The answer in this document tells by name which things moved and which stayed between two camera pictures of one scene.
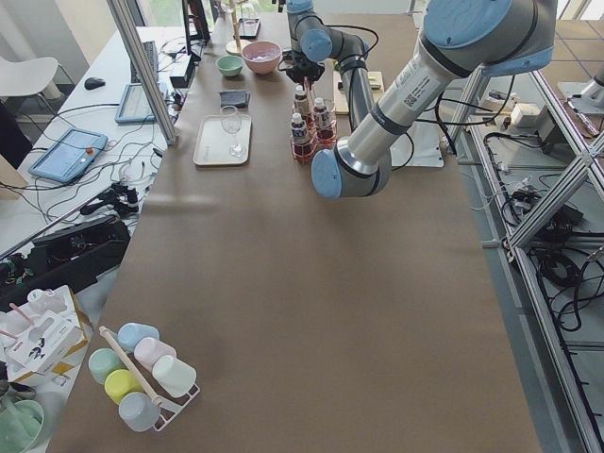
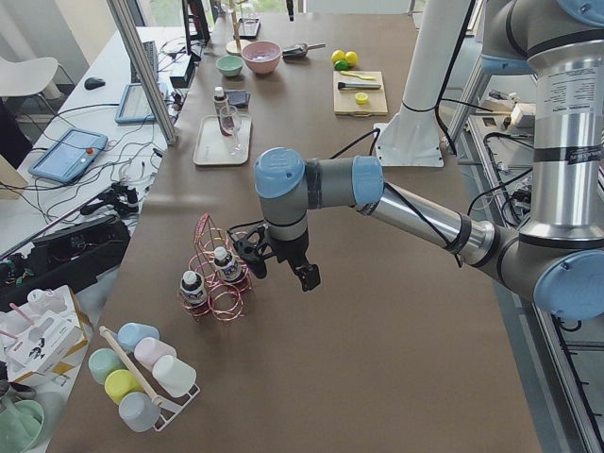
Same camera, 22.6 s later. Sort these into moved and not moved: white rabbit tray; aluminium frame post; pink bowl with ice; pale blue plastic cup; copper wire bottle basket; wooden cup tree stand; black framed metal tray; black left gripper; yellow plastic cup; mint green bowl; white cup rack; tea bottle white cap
Moved: copper wire bottle basket; tea bottle white cap; black left gripper
Not moved: mint green bowl; white rabbit tray; pale blue plastic cup; aluminium frame post; white cup rack; pink bowl with ice; black framed metal tray; wooden cup tree stand; yellow plastic cup
